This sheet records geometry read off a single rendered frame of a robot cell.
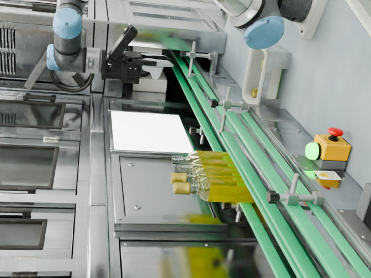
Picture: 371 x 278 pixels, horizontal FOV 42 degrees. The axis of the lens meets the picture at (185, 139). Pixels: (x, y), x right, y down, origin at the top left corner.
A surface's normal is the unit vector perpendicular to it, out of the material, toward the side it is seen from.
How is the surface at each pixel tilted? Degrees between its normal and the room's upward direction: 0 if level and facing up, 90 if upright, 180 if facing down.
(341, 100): 0
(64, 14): 90
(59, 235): 90
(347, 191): 90
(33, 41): 90
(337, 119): 0
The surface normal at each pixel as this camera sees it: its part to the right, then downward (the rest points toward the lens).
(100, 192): 0.13, -0.91
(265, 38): 0.18, 0.83
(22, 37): 0.17, 0.42
